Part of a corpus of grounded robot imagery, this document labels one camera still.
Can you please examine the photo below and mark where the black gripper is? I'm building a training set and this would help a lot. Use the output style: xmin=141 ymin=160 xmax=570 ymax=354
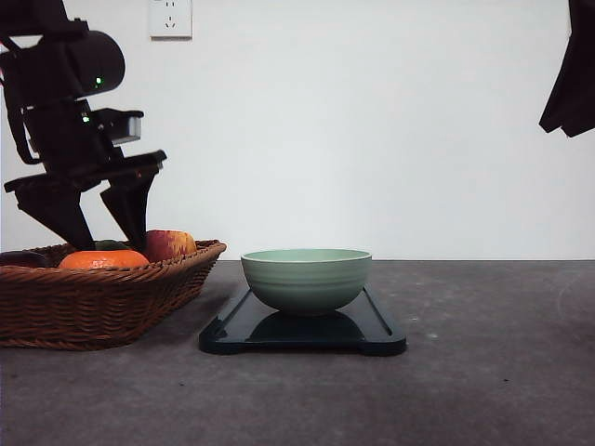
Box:
xmin=4 ymin=98 xmax=167 ymax=251

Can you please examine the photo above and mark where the light green ceramic bowl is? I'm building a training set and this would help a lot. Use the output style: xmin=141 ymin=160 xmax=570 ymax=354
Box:
xmin=241 ymin=248 xmax=373 ymax=316

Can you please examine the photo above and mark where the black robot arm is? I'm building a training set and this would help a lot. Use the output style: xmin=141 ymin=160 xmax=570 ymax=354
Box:
xmin=0 ymin=0 xmax=167 ymax=251
xmin=539 ymin=0 xmax=595 ymax=138

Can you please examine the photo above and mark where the brown wicker basket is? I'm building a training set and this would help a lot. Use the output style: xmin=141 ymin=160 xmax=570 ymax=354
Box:
xmin=0 ymin=241 xmax=227 ymax=350

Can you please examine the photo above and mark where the green lime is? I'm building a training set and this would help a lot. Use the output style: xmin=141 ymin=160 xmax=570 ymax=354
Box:
xmin=94 ymin=240 xmax=131 ymax=251

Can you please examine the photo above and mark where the orange tangerine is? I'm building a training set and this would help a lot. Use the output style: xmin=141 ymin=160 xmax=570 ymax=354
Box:
xmin=59 ymin=249 xmax=150 ymax=268

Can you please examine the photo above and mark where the red yellow apple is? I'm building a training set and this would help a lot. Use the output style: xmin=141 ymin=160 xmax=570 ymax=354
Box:
xmin=145 ymin=230 xmax=197 ymax=261

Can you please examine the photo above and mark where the dark red plum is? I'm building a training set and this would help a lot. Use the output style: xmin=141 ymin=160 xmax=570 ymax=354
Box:
xmin=0 ymin=251 xmax=46 ymax=267

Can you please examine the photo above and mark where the black rectangular tray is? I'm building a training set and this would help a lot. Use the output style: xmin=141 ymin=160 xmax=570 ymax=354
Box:
xmin=199 ymin=286 xmax=407 ymax=356

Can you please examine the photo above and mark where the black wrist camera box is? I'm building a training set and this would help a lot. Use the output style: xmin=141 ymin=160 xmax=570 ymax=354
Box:
xmin=90 ymin=108 xmax=144 ymax=146

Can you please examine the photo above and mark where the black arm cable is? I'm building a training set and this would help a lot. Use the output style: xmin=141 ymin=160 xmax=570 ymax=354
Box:
xmin=8 ymin=105 xmax=44 ymax=164

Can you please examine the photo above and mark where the white wall socket left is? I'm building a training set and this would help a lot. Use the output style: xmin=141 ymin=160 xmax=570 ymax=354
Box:
xmin=149 ymin=0 xmax=193 ymax=45

